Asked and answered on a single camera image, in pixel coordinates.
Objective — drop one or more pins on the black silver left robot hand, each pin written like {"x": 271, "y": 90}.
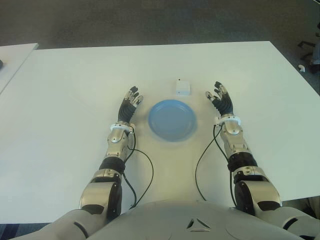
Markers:
{"x": 127, "y": 110}

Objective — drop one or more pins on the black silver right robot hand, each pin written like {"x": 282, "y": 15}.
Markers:
{"x": 225, "y": 102}

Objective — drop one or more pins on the white square charger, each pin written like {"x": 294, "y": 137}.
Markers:
{"x": 182, "y": 88}

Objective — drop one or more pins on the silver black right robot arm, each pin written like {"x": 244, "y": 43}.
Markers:
{"x": 235, "y": 140}

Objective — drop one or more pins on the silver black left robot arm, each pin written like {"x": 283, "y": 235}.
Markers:
{"x": 115, "y": 140}

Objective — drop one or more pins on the blue round plate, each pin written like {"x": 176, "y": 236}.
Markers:
{"x": 172, "y": 120}

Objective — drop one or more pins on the small white floor object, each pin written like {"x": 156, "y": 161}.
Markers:
{"x": 301, "y": 67}

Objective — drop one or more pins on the black office chair base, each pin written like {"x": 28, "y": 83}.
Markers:
{"x": 306, "y": 44}

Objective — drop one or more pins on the grey robot torso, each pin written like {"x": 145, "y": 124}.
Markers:
{"x": 160, "y": 220}

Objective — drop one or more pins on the white side table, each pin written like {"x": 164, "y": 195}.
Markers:
{"x": 15, "y": 57}

